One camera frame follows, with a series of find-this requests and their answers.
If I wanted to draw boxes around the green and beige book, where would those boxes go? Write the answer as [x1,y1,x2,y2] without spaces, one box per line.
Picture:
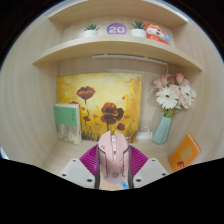
[53,103,83,146]

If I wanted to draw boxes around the white light bar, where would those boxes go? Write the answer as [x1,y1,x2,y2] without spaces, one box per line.
[92,53,169,66]

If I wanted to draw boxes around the orange book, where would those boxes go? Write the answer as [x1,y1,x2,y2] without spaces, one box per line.
[168,133,202,173]

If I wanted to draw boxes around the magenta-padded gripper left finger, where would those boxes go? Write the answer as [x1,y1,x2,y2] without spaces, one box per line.
[58,144,102,190]

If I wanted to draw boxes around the wooden shelf with ornaments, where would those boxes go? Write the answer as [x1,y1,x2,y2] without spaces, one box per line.
[32,6,204,72]

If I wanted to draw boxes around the yellow poppy flower painting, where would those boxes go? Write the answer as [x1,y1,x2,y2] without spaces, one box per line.
[55,72,143,144]

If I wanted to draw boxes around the pink computer mouse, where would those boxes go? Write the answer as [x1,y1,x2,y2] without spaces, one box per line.
[97,129,131,185]

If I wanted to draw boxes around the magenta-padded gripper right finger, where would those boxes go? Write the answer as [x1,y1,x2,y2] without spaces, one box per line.
[124,144,170,190]

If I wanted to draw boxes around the mint green faceted vase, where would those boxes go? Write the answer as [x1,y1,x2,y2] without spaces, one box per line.
[151,115,173,146]

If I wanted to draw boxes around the pink and white flower bouquet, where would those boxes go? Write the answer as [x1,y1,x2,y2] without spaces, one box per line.
[152,72,198,118]

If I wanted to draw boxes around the white power strip with cable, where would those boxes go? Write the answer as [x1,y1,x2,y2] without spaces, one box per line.
[136,126,154,141]

